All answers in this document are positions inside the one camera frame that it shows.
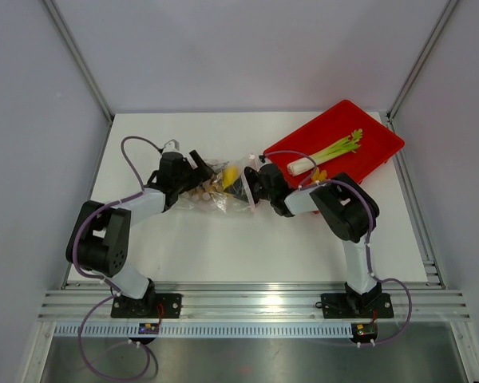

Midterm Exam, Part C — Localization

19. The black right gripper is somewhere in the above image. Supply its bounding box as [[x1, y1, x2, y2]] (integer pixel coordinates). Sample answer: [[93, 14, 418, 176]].
[[225, 167, 275, 205]]

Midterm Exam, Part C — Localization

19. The clear zip top bag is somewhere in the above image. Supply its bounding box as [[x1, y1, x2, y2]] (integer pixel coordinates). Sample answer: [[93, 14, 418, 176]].
[[174, 154, 261, 214]]

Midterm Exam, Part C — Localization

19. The yellow fake mango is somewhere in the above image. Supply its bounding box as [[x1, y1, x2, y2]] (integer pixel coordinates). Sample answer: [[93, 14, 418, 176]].
[[222, 165, 240, 190]]

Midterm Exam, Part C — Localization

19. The fake brown grape bunch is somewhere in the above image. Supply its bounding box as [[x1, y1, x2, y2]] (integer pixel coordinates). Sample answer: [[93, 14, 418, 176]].
[[184, 180, 226, 204]]

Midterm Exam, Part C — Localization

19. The fake green onion stalk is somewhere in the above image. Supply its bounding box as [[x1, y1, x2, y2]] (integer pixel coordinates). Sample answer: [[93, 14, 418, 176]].
[[287, 128, 363, 176]]

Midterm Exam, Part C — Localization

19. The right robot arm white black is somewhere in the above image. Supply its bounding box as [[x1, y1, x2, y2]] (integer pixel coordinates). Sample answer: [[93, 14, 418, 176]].
[[221, 164, 384, 319]]

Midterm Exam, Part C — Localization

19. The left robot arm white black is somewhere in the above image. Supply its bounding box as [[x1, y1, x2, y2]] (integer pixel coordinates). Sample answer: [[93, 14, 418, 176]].
[[66, 149, 214, 319]]

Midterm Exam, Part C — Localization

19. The red plastic tray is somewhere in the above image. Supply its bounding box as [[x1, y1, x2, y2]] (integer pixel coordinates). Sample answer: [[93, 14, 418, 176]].
[[263, 100, 405, 188]]

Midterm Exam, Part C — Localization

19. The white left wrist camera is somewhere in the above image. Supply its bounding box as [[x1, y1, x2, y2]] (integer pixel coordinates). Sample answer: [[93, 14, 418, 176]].
[[161, 139, 180, 154]]

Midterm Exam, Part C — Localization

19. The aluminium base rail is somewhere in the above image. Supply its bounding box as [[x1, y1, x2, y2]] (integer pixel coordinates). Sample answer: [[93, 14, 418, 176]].
[[37, 282, 471, 322]]

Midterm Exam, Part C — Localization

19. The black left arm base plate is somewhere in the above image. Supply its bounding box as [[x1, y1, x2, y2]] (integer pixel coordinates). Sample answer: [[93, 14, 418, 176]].
[[110, 293, 183, 319]]

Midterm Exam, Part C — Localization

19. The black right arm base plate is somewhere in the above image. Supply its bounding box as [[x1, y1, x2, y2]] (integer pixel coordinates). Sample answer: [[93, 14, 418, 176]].
[[315, 293, 394, 319]]

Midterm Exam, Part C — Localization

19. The white slotted cable duct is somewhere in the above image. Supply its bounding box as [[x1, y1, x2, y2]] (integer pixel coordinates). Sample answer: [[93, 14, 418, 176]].
[[54, 322, 353, 339]]

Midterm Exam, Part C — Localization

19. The aluminium frame post left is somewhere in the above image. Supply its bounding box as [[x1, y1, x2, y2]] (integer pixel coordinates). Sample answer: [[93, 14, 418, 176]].
[[40, 0, 114, 125]]

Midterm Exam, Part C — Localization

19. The aluminium frame post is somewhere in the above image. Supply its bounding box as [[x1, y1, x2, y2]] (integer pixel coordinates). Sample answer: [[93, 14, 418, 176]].
[[386, 0, 462, 123], [40, 0, 114, 125]]

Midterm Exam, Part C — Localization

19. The aluminium frame post right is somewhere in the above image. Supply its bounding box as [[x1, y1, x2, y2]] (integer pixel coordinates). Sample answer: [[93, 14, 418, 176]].
[[386, 0, 462, 123]]

